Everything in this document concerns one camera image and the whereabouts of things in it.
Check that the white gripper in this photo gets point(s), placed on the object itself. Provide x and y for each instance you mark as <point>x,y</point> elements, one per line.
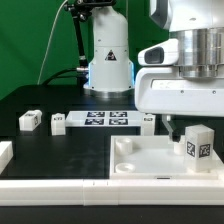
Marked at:
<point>160,90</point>

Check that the white square tabletop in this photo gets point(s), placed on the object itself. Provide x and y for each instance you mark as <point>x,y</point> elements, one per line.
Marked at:
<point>152,157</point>

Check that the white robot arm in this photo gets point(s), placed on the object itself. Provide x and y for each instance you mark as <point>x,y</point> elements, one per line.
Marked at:
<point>183,75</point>

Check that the white U-shaped obstacle fence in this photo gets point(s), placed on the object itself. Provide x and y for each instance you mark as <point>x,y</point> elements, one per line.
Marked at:
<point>113,191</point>

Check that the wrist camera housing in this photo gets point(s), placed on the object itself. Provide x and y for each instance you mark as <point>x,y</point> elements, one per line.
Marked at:
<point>162,54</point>

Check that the white marker base plate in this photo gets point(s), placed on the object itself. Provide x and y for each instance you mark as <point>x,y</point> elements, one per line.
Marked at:
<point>103,119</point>

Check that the black camera stand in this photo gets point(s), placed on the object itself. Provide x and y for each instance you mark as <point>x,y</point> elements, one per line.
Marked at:
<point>80,11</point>

